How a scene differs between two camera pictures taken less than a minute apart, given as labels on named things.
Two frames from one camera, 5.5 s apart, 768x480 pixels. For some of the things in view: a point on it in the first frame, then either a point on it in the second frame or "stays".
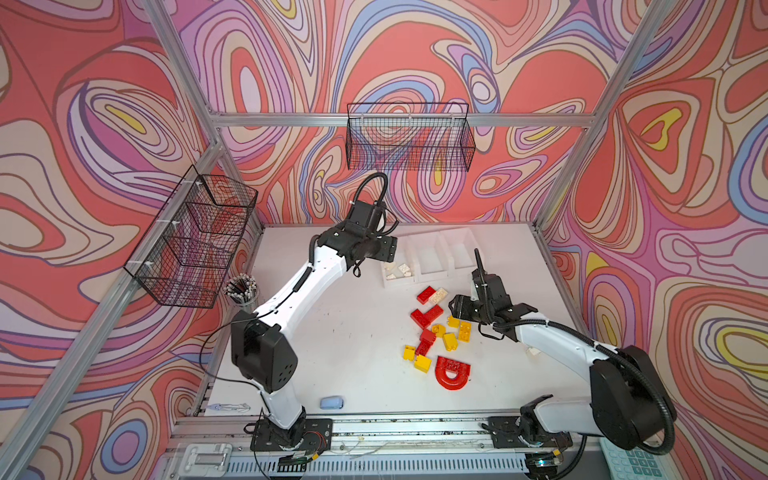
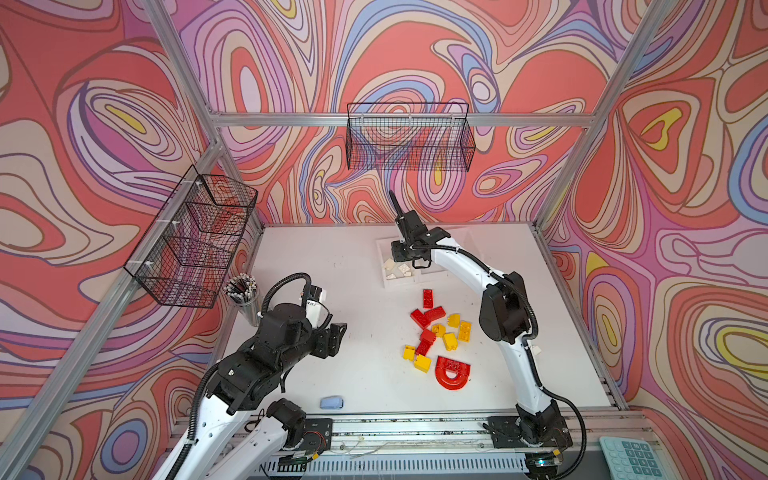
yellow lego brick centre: [450, 342] stays
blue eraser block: [331, 402] stays
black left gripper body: [379, 249] to [324, 343]
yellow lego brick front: [422, 363] stays
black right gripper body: [472, 309] to [403, 251]
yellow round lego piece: [439, 330] stays
